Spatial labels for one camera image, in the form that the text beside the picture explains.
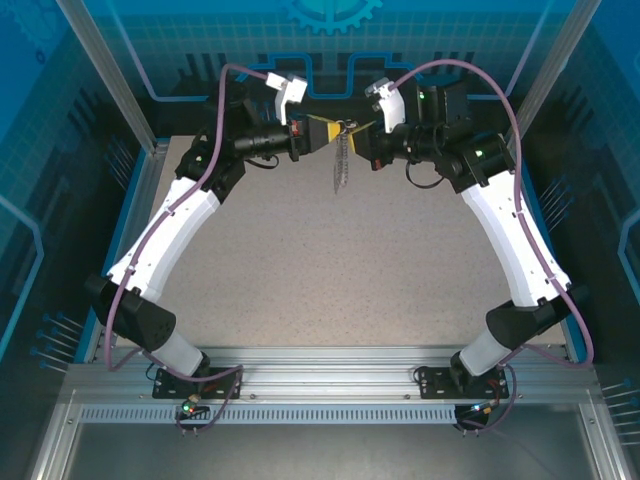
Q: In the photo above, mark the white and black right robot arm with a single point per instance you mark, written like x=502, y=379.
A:
x=510, y=240

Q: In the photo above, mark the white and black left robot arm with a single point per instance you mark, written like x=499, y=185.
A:
x=165, y=235

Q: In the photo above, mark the grey metal bottom panel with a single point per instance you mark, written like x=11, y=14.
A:
x=325, y=455

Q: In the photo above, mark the aluminium side rail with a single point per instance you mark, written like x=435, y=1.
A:
x=150, y=172

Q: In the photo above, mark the aluminium frame post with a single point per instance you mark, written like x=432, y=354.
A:
x=550, y=65
x=100, y=60

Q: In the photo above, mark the aluminium mounting rail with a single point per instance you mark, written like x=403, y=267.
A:
x=325, y=370

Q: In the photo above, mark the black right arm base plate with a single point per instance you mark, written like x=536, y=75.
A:
x=435, y=385

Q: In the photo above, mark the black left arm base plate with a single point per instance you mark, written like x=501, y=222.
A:
x=165, y=390

